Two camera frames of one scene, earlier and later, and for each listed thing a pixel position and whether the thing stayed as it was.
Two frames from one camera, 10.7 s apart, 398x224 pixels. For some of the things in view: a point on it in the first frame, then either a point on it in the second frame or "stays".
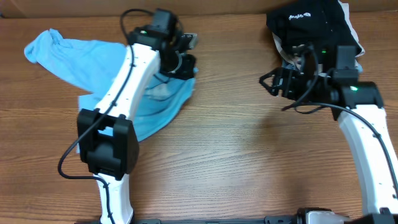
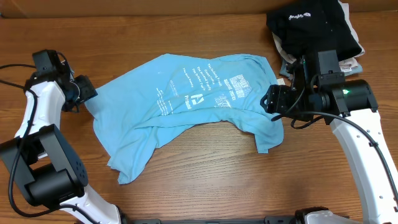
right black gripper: x=288 y=88 -> x=278 y=97
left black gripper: x=185 y=66 -> x=86 y=89
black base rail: x=301 y=218 stays
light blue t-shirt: x=94 y=66 -> x=139 y=104
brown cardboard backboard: x=58 y=8 stays
